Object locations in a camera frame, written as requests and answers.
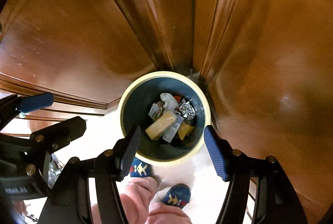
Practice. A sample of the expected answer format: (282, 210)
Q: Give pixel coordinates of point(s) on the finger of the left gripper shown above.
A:
(43, 141)
(13, 105)

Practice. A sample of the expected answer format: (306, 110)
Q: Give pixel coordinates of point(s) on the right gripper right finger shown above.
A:
(230, 165)

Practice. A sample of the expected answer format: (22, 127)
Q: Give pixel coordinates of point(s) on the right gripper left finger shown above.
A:
(112, 166)

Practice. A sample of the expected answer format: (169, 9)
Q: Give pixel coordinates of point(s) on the tan cardboard box trash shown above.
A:
(156, 129)

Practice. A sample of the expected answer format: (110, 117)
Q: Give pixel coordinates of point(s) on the yellow wrapper trash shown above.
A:
(184, 130)

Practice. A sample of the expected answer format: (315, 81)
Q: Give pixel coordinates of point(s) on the crumpled foil trash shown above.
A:
(186, 109)

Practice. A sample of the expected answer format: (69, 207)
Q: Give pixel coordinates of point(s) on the cream rimmed dark trash bin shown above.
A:
(141, 105)

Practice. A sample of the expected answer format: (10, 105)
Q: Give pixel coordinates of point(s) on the white crumpled tissue trash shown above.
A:
(170, 103)

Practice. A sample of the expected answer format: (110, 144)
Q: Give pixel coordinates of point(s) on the left blue patterned slipper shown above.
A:
(140, 169)

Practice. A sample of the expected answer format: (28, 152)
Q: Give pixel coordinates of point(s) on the blue patterned slipper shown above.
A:
(140, 169)
(177, 196)

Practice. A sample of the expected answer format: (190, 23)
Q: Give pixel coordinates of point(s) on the pink trouser legs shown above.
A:
(136, 197)

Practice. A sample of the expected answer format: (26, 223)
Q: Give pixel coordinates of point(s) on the right blue patterned slipper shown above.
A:
(177, 196)

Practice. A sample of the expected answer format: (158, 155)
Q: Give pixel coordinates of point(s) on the white barcode label packet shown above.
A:
(170, 132)

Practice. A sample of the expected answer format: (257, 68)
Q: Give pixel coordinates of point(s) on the left wooden cabinet door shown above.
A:
(84, 52)

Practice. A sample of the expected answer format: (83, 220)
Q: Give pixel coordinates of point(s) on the wooden cabinet door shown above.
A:
(267, 66)
(84, 52)

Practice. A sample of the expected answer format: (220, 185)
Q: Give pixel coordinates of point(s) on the right wooden cabinet door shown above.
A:
(267, 66)

